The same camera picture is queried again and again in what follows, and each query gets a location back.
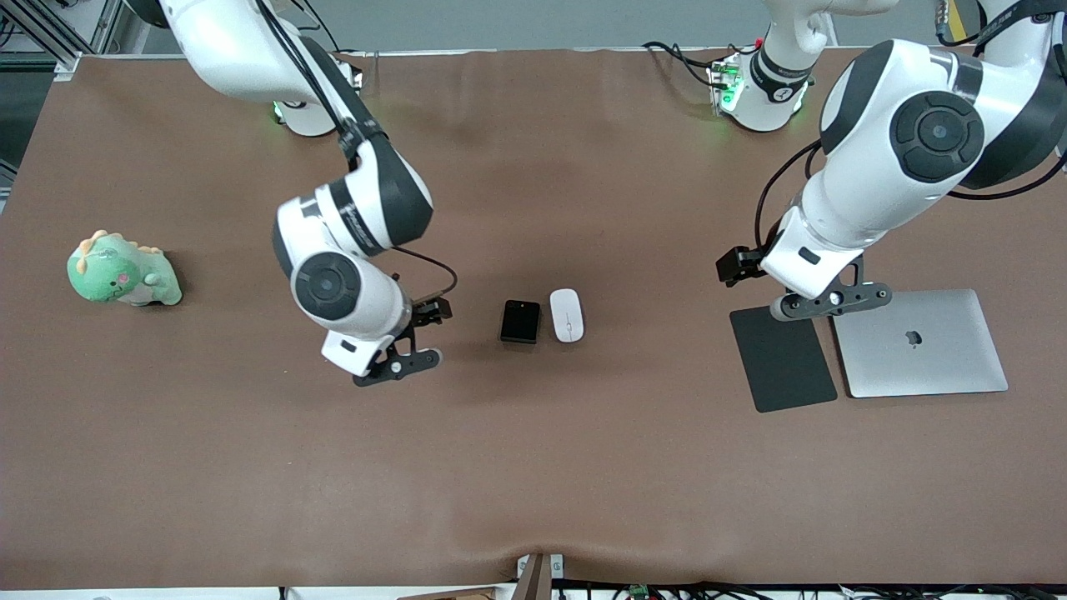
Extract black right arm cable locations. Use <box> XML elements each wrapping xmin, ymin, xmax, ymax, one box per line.
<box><xmin>254</xmin><ymin>0</ymin><xmax>459</xmax><ymax>306</ymax></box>

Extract black left base cable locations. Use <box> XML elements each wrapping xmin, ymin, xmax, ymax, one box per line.
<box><xmin>642</xmin><ymin>40</ymin><xmax>761</xmax><ymax>89</ymax></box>

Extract black mouse pad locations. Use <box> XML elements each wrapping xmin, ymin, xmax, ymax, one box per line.
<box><xmin>729</xmin><ymin>304</ymin><xmax>839</xmax><ymax>414</ymax></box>

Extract black flip phone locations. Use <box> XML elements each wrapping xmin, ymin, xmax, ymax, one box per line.
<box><xmin>500</xmin><ymin>300</ymin><xmax>541</xmax><ymax>344</ymax></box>

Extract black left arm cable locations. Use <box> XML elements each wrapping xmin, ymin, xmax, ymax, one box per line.
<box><xmin>754</xmin><ymin>0</ymin><xmax>1067</xmax><ymax>251</ymax></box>

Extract black base cable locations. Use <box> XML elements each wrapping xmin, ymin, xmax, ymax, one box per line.
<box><xmin>642</xmin><ymin>40</ymin><xmax>761</xmax><ymax>89</ymax></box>
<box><xmin>292</xmin><ymin>0</ymin><xmax>344</xmax><ymax>56</ymax></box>

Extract silver closed laptop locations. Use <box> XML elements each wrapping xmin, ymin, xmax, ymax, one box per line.
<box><xmin>832</xmin><ymin>288</ymin><xmax>1009</xmax><ymax>399</ymax></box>

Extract white computer mouse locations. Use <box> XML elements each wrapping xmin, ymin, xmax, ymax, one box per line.
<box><xmin>549</xmin><ymin>288</ymin><xmax>585</xmax><ymax>343</ymax></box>

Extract black right base cable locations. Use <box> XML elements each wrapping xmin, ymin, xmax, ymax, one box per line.
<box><xmin>292</xmin><ymin>0</ymin><xmax>344</xmax><ymax>56</ymax></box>

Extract grey metal table bracket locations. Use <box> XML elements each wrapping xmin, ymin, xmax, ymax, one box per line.
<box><xmin>515</xmin><ymin>552</ymin><xmax>566</xmax><ymax>600</ymax></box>

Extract brown table cover mat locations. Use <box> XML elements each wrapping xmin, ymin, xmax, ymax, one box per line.
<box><xmin>0</xmin><ymin>46</ymin><xmax>1067</xmax><ymax>591</ymax></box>

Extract green dinosaur plush toy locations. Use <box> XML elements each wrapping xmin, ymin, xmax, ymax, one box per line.
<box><xmin>67</xmin><ymin>230</ymin><xmax>183</xmax><ymax>308</ymax></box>

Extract aluminium frame profile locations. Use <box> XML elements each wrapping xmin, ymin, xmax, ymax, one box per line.
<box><xmin>0</xmin><ymin>0</ymin><xmax>126</xmax><ymax>81</ymax></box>

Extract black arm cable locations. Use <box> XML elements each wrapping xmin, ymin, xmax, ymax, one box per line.
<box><xmin>754</xmin><ymin>0</ymin><xmax>1067</xmax><ymax>251</ymax></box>
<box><xmin>254</xmin><ymin>0</ymin><xmax>459</xmax><ymax>306</ymax></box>

